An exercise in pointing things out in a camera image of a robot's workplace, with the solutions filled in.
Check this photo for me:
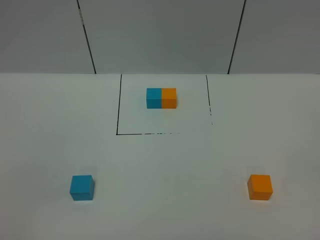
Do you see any orange template cube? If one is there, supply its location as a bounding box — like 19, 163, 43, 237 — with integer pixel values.
161, 88, 177, 109

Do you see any blue template cube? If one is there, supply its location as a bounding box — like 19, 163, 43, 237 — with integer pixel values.
146, 88, 162, 109

